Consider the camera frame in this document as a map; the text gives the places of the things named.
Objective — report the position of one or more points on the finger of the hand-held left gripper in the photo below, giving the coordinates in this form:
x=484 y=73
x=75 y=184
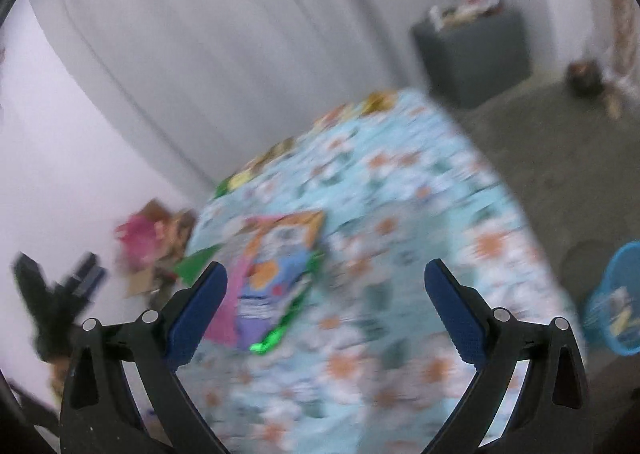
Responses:
x=90 y=276

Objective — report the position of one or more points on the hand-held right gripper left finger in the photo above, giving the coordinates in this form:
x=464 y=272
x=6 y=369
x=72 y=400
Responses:
x=200 y=314

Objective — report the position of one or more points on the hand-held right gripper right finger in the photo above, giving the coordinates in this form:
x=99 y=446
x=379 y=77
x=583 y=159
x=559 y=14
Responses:
x=452 y=314

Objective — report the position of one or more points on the colourful snack packet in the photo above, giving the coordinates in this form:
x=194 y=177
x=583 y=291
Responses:
x=277 y=274

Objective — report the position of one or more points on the pink paper sheet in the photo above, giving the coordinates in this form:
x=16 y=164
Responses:
x=225 y=319

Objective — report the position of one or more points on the green paper sheet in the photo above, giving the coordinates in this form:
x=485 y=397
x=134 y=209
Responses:
x=197 y=264

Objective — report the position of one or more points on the brown cardboard box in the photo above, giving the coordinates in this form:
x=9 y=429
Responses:
x=147 y=279

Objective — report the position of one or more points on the pink cloth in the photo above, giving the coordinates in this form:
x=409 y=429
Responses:
x=137 y=234

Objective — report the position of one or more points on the floral tablecloth table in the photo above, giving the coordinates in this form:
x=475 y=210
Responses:
x=400 y=214

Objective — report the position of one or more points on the green foil packet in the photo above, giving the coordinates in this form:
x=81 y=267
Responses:
x=222 y=190

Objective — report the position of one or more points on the yellow snack packet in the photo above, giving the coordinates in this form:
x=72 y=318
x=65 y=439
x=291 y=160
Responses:
x=241 y=178

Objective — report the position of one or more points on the blue plastic basket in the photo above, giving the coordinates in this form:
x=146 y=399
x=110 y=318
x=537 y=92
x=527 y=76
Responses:
x=607 y=279

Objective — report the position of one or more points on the dark gold foil packet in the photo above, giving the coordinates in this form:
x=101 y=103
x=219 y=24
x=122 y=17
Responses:
x=272 y=153

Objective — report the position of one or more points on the bright gold foil packet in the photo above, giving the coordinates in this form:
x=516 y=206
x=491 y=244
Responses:
x=379 y=102

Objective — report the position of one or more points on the grey cabinet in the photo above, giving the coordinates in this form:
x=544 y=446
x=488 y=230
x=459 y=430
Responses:
x=470 y=58

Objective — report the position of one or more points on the white grey curtain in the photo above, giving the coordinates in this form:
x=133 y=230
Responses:
x=225 y=33

